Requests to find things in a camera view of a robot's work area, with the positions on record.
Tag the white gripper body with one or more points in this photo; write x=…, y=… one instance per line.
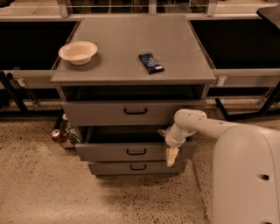
x=171, y=140

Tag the grey drawer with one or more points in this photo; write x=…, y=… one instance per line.
x=110, y=113
x=109, y=143
x=123, y=168

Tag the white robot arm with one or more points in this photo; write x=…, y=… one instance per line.
x=246, y=166

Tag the grey top drawer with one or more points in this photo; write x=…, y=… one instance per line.
x=110, y=113

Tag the grey drawer cabinet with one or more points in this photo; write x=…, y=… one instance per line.
x=116, y=73

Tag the grey bottom drawer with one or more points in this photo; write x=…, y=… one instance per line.
x=123, y=168

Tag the dark blue snack packet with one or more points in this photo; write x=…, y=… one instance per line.
x=150, y=63

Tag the red soda can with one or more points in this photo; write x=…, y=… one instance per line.
x=56, y=135

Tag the white bowl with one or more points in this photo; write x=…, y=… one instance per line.
x=78, y=52

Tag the black stand leg left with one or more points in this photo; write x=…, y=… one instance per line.
x=14, y=89

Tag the black top drawer handle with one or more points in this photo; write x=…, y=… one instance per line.
x=135, y=113

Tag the black drawer handle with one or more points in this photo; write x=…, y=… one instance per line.
x=136, y=152
x=138, y=168
x=135, y=113

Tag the black middle drawer handle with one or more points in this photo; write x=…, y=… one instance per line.
x=136, y=152

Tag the black bottom drawer handle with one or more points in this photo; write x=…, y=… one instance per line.
x=138, y=168

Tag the wire rack on floor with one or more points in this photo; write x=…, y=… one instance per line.
x=68, y=136

